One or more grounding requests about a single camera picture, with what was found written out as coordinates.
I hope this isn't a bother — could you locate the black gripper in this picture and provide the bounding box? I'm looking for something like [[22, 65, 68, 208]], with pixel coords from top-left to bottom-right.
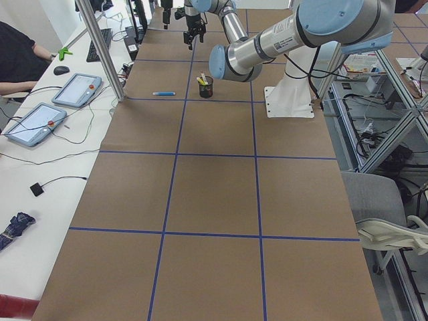
[[183, 13, 205, 50]]

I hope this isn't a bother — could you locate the blue marker pen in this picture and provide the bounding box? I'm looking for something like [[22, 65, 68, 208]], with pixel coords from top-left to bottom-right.
[[152, 92, 176, 96]]

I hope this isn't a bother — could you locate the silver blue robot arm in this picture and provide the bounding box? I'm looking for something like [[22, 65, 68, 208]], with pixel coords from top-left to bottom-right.
[[209, 1, 395, 82], [174, 0, 249, 50]]

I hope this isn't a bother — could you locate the black mesh pen cup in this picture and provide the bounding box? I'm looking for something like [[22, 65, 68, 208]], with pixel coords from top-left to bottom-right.
[[198, 76, 213, 98]]

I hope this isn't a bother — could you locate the black keyboard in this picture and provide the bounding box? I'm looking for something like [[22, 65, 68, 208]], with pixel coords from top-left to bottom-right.
[[86, 27, 113, 63]]

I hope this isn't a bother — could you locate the far teach pendant tablet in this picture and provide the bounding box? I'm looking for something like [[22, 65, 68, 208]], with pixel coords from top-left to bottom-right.
[[51, 73, 102, 108]]

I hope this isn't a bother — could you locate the teach pendant tablet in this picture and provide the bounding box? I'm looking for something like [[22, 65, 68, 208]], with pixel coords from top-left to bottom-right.
[[51, 73, 102, 108], [4, 103, 68, 147]]

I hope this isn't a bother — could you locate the green plastic clamp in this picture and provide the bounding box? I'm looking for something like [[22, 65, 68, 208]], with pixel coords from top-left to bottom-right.
[[58, 47, 73, 62]]

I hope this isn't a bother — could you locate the black computer mouse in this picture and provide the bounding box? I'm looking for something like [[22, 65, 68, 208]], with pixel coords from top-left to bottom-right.
[[53, 66, 70, 76]]

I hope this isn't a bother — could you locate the brown paper table mat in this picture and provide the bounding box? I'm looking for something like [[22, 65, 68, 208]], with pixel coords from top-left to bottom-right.
[[34, 15, 382, 320]]

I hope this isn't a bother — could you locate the near teach pendant tablet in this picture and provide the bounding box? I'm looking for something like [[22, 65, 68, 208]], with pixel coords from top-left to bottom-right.
[[4, 103, 68, 147]]

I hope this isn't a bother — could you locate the person in black shirt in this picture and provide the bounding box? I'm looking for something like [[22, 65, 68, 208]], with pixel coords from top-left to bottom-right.
[[1, 22, 55, 96]]

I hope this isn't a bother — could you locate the small black pad device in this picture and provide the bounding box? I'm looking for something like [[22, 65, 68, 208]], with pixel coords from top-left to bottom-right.
[[29, 183, 44, 197]]

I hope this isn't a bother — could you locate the grey office chair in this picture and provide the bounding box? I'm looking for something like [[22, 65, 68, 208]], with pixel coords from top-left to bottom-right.
[[341, 171, 427, 275]]

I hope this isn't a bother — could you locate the folded dark blue umbrella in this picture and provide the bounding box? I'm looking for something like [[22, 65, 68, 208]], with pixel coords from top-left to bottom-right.
[[1, 212, 36, 251]]

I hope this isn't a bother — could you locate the silver aluminium frame post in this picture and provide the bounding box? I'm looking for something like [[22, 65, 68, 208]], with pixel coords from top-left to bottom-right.
[[76, 0, 124, 102]]

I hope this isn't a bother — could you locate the black pad cable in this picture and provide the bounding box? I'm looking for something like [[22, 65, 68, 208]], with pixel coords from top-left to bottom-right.
[[42, 175, 88, 187]]

